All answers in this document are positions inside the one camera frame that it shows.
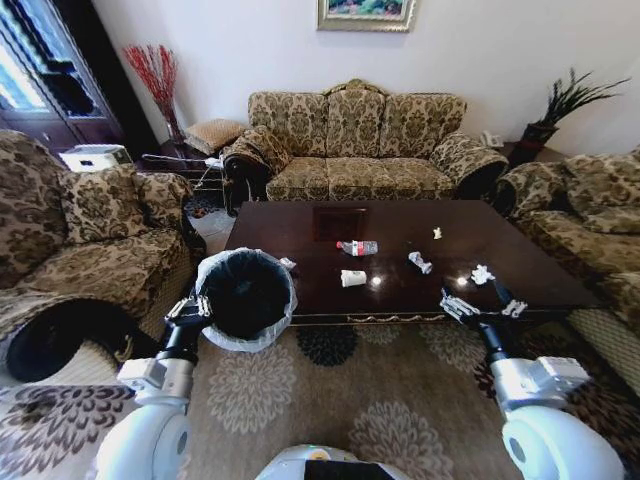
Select green spiky plant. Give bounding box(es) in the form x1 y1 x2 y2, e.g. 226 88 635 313
542 67 632 127

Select dark wooden glass cabinet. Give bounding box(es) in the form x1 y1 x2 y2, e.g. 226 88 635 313
0 0 127 151

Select red decorative branches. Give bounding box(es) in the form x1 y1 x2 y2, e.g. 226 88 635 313
122 43 180 121

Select dark wooden coffee table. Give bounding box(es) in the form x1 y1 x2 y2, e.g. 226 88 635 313
222 199 604 329

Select black trash bin white liner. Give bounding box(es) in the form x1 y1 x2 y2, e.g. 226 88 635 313
194 247 300 354

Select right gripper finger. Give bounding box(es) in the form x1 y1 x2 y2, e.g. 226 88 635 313
489 278 529 319
438 287 475 324

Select dark plant pot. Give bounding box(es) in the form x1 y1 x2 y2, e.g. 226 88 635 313
519 122 560 153

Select gold framed painting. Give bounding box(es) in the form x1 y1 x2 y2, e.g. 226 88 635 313
316 0 418 34

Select beige floral patterned rug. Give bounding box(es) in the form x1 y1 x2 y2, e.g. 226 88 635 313
0 319 640 480

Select tan woven cushion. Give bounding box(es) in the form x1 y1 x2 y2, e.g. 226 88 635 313
183 118 247 151

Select white box appliance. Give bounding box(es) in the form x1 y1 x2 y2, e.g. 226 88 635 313
58 143 133 174

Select glass vase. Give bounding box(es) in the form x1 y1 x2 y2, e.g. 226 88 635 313
164 105 188 145

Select floral armchair with cushion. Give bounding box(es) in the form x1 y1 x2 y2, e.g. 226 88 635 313
0 129 209 385

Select crushed plastic bottle red label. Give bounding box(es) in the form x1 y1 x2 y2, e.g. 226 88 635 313
336 239 380 258

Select floral three-seat sofa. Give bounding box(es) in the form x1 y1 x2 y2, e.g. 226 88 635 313
222 78 510 217

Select white robot front shell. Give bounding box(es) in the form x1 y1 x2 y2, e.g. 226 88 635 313
254 444 402 480

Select floral square cushion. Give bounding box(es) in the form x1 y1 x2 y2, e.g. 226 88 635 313
59 164 152 245

